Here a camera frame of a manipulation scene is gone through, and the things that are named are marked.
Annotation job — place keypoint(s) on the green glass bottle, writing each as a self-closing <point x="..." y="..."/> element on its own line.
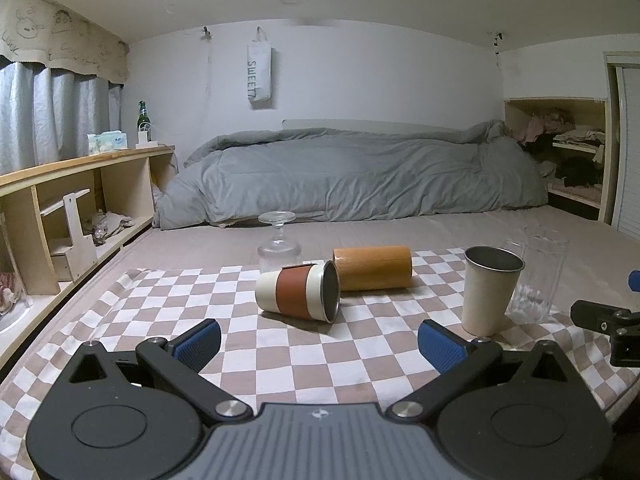
<point x="143" y="117"/>

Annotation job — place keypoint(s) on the pink clothes pile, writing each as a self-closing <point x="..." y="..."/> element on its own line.
<point x="542" y="127"/>

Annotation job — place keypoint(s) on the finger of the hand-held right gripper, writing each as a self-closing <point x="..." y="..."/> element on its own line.
<point x="635" y="281"/>
<point x="607" y="322"/>

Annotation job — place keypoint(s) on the dark clothes pile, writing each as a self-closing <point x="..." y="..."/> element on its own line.
<point x="575" y="167"/>

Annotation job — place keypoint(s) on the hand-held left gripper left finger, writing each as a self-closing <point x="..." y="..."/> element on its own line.
<point x="199" y="346"/>

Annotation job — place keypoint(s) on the wooden closet niche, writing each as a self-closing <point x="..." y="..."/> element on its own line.
<point x="607" y="160"/>

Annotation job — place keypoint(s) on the wooden shelf unit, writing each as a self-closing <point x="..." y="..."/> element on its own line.
<point x="120" y="180"/>

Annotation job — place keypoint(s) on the tissue box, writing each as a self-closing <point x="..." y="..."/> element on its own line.
<point x="106" y="142"/>

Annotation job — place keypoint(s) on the beige steel cup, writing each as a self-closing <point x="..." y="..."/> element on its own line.
<point x="487" y="295"/>

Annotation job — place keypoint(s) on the wooden stand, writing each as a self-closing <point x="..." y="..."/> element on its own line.
<point x="75" y="240"/>

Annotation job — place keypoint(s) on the grey curtain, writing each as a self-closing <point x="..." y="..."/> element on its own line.
<point x="50" y="115"/>

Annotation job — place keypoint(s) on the white hanging bag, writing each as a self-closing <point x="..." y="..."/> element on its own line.
<point x="260" y="72"/>

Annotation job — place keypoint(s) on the cream cup with brown sleeve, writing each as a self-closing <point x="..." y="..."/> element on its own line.
<point x="295" y="292"/>

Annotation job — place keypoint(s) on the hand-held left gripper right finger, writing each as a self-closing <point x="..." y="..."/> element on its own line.
<point x="440" y="349"/>

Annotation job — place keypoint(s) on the clear stemmed glass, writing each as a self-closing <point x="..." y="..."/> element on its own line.
<point x="279" y="250"/>

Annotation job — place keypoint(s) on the bamboo cup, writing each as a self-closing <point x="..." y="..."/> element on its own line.
<point x="372" y="267"/>

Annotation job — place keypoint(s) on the cream folded clothes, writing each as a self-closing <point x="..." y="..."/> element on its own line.
<point x="580" y="136"/>

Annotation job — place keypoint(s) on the grey duvet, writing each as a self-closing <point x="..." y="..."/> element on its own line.
<point x="350" y="175"/>

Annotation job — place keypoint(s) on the clear glass tumbler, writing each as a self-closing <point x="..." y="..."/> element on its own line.
<point x="542" y="275"/>

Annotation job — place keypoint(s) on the white slatted door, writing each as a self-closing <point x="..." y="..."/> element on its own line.
<point x="627" y="150"/>

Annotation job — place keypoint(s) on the printed beige valance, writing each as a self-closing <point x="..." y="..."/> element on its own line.
<point x="55" y="30"/>

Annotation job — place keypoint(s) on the checkered cloth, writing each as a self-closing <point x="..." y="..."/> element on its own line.
<point x="360" y="355"/>

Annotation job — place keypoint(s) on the wall hook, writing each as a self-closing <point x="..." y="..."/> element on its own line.
<point x="205" y="33"/>

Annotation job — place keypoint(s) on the crumpled beige cloth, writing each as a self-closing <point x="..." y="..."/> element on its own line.
<point x="111" y="224"/>

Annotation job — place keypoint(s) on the white charger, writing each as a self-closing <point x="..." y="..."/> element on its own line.
<point x="144" y="135"/>

